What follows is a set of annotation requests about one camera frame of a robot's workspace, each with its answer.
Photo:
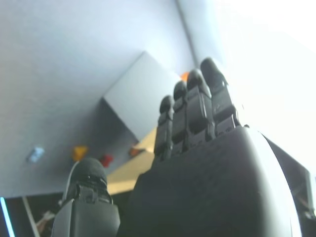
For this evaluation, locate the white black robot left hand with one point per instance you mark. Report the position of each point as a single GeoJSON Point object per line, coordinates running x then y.
{"type": "Point", "coordinates": [209, 185]}

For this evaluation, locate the white cardboard box with flaps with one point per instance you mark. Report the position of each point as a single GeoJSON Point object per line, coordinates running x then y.
{"type": "Point", "coordinates": [138, 93]}

